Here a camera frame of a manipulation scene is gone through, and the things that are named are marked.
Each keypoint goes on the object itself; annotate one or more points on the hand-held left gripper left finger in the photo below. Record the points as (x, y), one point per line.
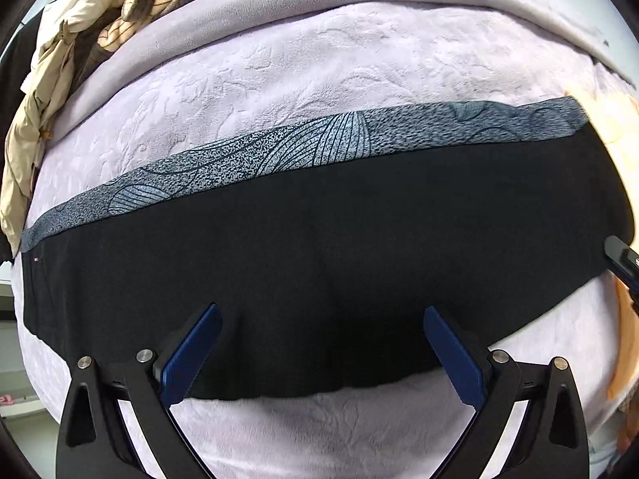
(192, 354)

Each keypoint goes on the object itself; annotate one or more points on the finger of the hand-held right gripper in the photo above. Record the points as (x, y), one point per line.
(621, 257)

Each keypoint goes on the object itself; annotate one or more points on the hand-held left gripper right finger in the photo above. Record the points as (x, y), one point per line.
(452, 354)

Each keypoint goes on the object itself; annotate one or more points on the black pants with grey lining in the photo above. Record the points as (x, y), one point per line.
(319, 269)

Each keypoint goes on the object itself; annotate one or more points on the peach cloth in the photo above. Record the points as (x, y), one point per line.
(616, 119)

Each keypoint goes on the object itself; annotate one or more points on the beige jacket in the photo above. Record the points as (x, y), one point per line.
(30, 124)

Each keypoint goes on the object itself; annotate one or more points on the lavender embossed fleece blanket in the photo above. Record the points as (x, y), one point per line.
(299, 70)

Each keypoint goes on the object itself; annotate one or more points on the black garment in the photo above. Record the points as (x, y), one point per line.
(17, 60)

